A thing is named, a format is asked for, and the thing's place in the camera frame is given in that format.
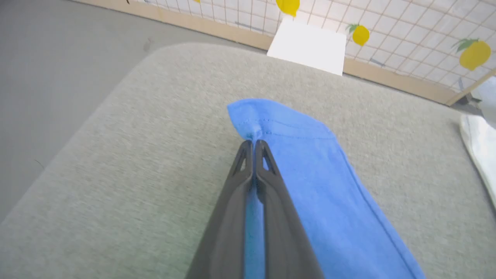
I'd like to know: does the white partition board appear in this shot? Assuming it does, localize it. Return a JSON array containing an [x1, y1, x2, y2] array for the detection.
[[451, 76, 496, 130]]

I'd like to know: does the white garment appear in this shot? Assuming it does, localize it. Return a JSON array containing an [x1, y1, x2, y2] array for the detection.
[[460, 114, 496, 210]]

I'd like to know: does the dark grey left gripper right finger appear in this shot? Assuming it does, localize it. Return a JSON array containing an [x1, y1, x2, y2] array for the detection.
[[254, 139, 324, 279]]

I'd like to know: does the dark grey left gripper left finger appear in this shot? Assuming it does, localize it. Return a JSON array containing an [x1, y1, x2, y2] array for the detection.
[[185, 140, 254, 279]]

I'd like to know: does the blue garment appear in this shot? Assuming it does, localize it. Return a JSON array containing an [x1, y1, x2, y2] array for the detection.
[[227, 98, 427, 279]]

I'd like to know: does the lemon print tiled backdrop panel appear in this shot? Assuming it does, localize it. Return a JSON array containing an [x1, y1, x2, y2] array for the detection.
[[74, 0, 496, 106]]

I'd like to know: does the white flat sheet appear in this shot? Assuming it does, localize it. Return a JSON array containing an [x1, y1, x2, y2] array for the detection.
[[267, 17, 348, 76]]

